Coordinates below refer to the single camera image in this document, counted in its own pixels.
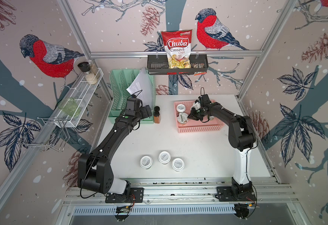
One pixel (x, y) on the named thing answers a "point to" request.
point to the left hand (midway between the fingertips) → (147, 107)
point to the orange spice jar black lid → (157, 117)
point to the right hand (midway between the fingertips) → (187, 115)
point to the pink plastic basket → (194, 125)
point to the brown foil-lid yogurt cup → (182, 118)
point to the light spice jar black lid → (157, 108)
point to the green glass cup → (70, 106)
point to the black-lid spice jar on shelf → (90, 78)
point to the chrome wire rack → (46, 133)
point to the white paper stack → (142, 88)
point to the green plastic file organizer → (120, 80)
